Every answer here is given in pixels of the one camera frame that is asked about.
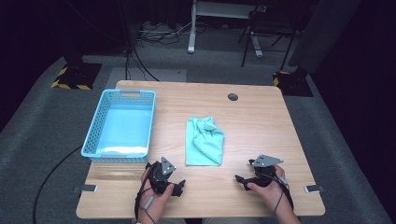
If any mint green t-shirt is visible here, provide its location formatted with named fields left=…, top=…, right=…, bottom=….
left=185, top=116, right=226, bottom=167

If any black folding stand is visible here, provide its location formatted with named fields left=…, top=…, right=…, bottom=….
left=237, top=4, right=301, bottom=71

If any white desk frame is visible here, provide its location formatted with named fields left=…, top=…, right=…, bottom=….
left=187, top=0, right=266, bottom=59

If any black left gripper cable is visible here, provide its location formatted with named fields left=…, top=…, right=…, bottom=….
left=134, top=169, right=157, bottom=224

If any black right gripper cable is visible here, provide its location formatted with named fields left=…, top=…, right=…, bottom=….
left=270, top=171, right=295, bottom=216

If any person's left hand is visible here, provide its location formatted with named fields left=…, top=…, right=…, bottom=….
left=135, top=168, right=176, bottom=219

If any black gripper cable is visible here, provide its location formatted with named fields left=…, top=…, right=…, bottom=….
left=134, top=169, right=157, bottom=224
left=270, top=171, right=295, bottom=216

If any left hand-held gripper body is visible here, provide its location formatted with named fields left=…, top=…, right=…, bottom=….
left=145, top=157, right=177, bottom=196

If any black yellow-striped stand base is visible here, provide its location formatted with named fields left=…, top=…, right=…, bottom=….
left=272, top=70, right=314, bottom=98
left=50, top=62, right=103, bottom=91

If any bundle of floor cables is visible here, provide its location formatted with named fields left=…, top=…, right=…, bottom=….
left=135, top=21, right=194, bottom=47

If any grey curtain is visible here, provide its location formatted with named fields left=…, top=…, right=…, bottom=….
left=288, top=0, right=364, bottom=75

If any black stand pole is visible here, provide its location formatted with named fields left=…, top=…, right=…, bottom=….
left=117, top=0, right=139, bottom=59

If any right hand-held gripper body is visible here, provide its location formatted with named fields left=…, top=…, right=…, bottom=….
left=250, top=154, right=285, bottom=189

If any black floor cable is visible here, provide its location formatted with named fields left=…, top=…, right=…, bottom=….
left=32, top=144, right=84, bottom=224

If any light blue plastic basket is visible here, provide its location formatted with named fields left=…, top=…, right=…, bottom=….
left=80, top=89, right=157, bottom=164

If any person's right hand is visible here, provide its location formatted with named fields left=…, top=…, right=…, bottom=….
left=246, top=164, right=296, bottom=217

